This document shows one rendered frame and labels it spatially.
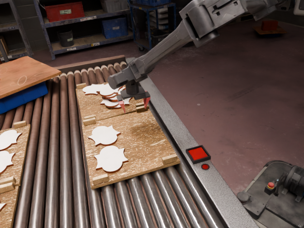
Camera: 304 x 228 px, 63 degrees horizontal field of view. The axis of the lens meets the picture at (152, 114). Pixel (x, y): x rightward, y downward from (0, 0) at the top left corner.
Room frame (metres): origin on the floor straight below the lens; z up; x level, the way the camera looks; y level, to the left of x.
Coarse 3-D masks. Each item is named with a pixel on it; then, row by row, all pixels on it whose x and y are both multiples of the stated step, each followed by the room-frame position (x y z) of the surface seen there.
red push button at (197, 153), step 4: (196, 148) 0.76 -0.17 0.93; (200, 148) 0.76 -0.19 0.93; (192, 152) 0.74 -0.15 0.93; (196, 152) 0.73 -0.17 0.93; (200, 152) 0.73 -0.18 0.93; (204, 152) 0.73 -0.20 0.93; (192, 156) 0.72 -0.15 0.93; (196, 156) 0.71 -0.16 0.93; (200, 156) 0.71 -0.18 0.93; (204, 156) 0.71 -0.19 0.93
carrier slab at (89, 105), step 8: (80, 96) 1.29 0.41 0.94; (88, 96) 1.28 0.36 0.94; (96, 96) 1.27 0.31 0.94; (80, 104) 1.19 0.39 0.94; (88, 104) 1.19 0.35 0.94; (96, 104) 1.18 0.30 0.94; (88, 112) 1.11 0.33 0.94; (96, 112) 1.10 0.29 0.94; (104, 112) 1.09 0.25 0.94; (112, 112) 1.08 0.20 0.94; (120, 112) 1.08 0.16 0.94; (128, 112) 1.07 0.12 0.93; (96, 120) 1.02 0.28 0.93
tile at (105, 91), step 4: (108, 84) 1.28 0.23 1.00; (100, 88) 1.23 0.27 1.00; (104, 88) 1.23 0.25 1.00; (108, 88) 1.23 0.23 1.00; (120, 88) 1.23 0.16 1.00; (96, 92) 1.21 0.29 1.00; (100, 92) 1.19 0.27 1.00; (104, 92) 1.18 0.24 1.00; (108, 92) 1.18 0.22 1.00; (112, 92) 1.17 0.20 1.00; (116, 92) 1.17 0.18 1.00; (104, 96) 1.15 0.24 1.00; (108, 96) 1.15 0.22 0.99
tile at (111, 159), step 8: (104, 152) 0.77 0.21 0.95; (112, 152) 0.76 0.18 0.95; (120, 152) 0.76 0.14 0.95; (104, 160) 0.72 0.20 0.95; (112, 160) 0.72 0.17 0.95; (120, 160) 0.71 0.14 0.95; (96, 168) 0.68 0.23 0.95; (104, 168) 0.68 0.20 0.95; (112, 168) 0.67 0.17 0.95; (120, 168) 0.68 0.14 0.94
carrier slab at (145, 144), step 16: (144, 112) 1.06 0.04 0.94; (128, 128) 0.93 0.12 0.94; (144, 128) 0.92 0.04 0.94; (160, 128) 0.91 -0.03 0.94; (128, 144) 0.82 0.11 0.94; (144, 144) 0.81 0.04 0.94; (160, 144) 0.80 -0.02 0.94; (96, 160) 0.74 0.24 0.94; (128, 160) 0.72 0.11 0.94; (144, 160) 0.71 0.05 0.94; (160, 160) 0.70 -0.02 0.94; (96, 176) 0.65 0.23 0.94; (112, 176) 0.64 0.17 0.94; (128, 176) 0.64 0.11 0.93
